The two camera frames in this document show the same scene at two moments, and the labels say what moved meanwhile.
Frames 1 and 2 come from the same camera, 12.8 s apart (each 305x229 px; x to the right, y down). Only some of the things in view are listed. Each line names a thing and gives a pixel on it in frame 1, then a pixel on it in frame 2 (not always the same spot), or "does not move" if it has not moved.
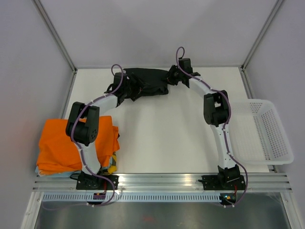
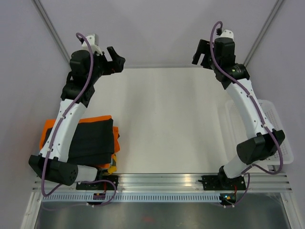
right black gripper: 170,78 to 204,47
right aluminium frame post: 242,67 does not move
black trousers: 150,81 to 93,143
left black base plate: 96,182 does not move
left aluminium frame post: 59,42 does not move
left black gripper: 139,82 to 117,61
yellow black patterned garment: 113,167 does not move
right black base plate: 223,182 does not move
